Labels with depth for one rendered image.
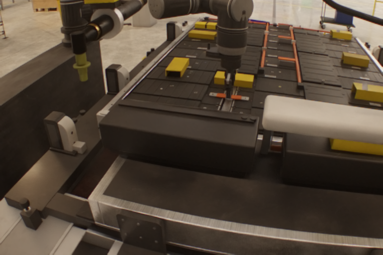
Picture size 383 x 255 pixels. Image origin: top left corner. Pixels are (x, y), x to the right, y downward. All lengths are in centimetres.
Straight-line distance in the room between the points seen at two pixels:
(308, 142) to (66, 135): 79
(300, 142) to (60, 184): 74
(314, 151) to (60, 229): 74
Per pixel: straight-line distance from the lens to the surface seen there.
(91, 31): 71
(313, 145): 81
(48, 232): 97
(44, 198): 102
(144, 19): 632
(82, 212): 92
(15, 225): 103
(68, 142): 114
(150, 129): 82
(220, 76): 131
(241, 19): 106
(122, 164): 89
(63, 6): 228
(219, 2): 107
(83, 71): 70
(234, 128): 82
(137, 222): 74
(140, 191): 80
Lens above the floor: 154
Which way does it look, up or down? 30 degrees down
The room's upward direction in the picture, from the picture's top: straight up
